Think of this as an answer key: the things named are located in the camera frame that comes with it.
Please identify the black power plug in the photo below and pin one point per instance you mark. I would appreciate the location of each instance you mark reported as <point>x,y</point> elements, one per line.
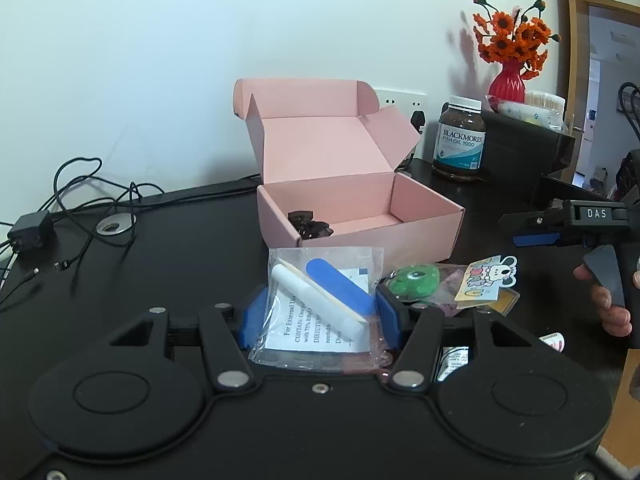
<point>417,120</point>

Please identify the black hair claw clip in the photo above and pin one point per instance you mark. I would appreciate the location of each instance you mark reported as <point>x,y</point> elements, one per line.
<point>310,225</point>

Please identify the gold compact case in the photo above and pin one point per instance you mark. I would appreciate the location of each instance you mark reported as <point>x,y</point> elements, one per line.
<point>507,302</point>

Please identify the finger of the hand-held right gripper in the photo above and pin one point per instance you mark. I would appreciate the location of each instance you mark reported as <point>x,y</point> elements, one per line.
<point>537,221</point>

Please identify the purple cosmetic tube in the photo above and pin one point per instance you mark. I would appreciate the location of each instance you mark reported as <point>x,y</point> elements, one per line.
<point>452,277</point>

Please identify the pink cardboard box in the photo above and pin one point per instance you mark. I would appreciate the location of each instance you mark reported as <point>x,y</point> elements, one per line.
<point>350,160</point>

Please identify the patterned white pack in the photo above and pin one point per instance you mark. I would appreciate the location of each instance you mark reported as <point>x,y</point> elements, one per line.
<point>515,110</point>

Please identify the white cream tube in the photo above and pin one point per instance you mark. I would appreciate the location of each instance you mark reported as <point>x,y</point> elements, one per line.
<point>452,360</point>

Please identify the cotton swab box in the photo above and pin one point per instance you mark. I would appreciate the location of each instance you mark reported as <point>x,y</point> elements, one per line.
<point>545,107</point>

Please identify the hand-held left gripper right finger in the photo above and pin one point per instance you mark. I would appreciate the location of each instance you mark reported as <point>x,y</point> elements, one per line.
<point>387,315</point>

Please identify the clear bag nail kit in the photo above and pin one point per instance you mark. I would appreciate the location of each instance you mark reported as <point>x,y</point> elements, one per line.
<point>325,285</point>

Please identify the white and red bottle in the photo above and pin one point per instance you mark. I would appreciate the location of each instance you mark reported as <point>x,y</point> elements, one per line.
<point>552,342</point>

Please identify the black power adapter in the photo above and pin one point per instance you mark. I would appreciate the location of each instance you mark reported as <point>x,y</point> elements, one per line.
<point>30,230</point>

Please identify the red vase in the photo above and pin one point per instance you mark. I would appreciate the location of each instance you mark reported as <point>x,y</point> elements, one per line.
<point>507,85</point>

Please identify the black desktop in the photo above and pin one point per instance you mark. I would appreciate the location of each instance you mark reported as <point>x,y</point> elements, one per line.
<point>150,270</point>

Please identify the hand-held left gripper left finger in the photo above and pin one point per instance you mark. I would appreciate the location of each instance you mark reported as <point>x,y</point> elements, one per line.
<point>252,320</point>

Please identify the brown supplement bottle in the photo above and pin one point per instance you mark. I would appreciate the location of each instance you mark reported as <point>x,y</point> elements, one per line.
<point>459,140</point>

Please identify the silver desk grommet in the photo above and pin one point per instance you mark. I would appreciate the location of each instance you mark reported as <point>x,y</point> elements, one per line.
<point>116,225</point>

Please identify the white wall socket panel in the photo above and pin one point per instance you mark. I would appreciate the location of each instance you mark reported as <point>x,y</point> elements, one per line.
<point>395,100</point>

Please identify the person's right hand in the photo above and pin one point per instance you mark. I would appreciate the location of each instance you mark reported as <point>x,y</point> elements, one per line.
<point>612,317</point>

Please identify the cartoon sticker pack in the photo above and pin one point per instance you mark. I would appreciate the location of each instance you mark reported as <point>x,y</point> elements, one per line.
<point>487,280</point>

